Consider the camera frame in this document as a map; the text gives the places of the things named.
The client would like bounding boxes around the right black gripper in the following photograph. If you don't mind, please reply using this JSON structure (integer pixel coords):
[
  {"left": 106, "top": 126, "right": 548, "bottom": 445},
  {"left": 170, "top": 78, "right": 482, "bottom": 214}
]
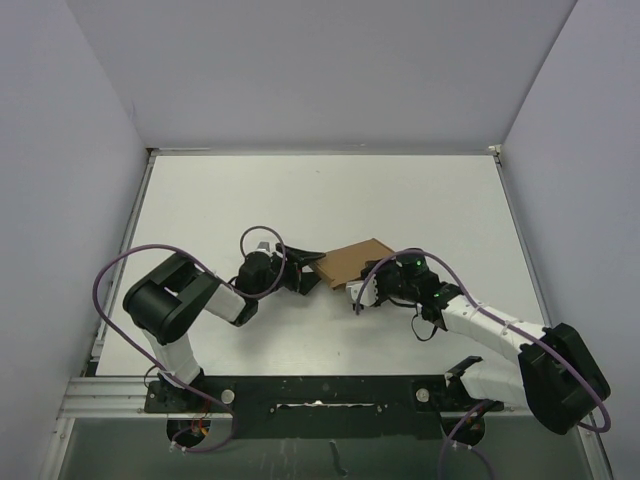
[{"left": 362, "top": 258, "right": 419, "bottom": 307}]

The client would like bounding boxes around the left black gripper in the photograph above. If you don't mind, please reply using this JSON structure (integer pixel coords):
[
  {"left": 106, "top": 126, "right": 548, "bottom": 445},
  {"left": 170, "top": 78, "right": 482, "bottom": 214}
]
[{"left": 254, "top": 244, "right": 325, "bottom": 299}]

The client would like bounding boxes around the brown cardboard box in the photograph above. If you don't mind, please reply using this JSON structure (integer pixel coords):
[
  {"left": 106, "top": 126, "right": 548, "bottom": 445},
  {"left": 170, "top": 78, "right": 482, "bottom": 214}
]
[{"left": 311, "top": 238, "right": 393, "bottom": 290}]

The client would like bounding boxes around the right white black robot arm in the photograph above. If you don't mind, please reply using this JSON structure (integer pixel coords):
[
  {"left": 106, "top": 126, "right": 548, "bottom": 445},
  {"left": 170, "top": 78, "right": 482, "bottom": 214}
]
[{"left": 347, "top": 249, "right": 611, "bottom": 434}]

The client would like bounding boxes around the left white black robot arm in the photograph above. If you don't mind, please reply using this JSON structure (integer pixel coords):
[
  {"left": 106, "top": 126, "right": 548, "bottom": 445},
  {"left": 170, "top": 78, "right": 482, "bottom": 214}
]
[{"left": 123, "top": 242, "right": 325, "bottom": 411}]

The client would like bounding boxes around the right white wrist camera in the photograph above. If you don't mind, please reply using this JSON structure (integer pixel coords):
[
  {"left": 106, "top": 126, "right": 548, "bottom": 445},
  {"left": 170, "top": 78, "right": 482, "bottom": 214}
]
[{"left": 345, "top": 280, "right": 379, "bottom": 315}]

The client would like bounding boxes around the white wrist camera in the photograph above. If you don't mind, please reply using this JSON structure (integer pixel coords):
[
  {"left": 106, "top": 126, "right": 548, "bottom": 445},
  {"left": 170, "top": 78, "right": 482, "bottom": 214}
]
[
  {"left": 255, "top": 241, "right": 273, "bottom": 256},
  {"left": 345, "top": 280, "right": 379, "bottom": 315}
]

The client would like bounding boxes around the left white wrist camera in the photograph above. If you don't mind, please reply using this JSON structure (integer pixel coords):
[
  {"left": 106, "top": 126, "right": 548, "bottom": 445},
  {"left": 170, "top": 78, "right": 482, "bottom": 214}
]
[{"left": 255, "top": 241, "right": 273, "bottom": 256}]

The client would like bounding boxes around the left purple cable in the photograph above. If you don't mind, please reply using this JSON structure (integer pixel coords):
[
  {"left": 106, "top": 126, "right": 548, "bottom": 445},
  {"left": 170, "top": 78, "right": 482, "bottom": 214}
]
[{"left": 93, "top": 225, "right": 289, "bottom": 454}]

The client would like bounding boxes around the purple cable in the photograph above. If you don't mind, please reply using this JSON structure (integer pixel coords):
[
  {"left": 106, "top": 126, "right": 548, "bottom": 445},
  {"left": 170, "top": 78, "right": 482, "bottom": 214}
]
[
  {"left": 93, "top": 225, "right": 289, "bottom": 454},
  {"left": 359, "top": 249, "right": 613, "bottom": 480}
]

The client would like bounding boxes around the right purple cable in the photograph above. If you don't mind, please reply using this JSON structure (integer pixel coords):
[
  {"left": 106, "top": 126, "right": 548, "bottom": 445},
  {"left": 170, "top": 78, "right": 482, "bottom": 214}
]
[{"left": 359, "top": 249, "right": 613, "bottom": 480}]

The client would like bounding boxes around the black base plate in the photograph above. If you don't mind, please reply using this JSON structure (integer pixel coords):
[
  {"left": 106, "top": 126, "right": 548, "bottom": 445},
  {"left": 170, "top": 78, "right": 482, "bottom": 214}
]
[{"left": 143, "top": 375, "right": 476, "bottom": 447}]

